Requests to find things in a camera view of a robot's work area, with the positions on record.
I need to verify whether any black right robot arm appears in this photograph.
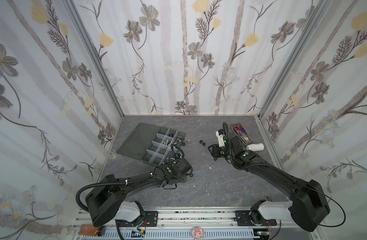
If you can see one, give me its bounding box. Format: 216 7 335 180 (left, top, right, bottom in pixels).
208 122 332 232

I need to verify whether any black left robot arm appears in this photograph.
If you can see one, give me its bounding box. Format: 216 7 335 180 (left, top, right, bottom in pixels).
75 145 193 227

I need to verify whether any grey metal tool tray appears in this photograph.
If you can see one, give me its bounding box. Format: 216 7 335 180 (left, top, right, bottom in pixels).
231 124 253 146

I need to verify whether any white plastic bottle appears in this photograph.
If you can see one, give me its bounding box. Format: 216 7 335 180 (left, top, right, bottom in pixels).
246 143 265 152

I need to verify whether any pink doll figure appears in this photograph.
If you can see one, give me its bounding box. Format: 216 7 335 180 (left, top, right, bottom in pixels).
192 227 204 240

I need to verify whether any orange brown board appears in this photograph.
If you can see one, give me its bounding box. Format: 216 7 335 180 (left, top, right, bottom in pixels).
78 224 106 237

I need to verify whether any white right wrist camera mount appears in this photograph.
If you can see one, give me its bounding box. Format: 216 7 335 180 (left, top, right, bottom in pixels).
216 130 225 147

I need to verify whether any black corrugated cable left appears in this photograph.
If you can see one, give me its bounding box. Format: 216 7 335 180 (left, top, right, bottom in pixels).
75 143 186 212

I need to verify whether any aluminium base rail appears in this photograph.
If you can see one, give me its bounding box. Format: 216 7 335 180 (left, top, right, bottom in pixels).
72 206 325 240

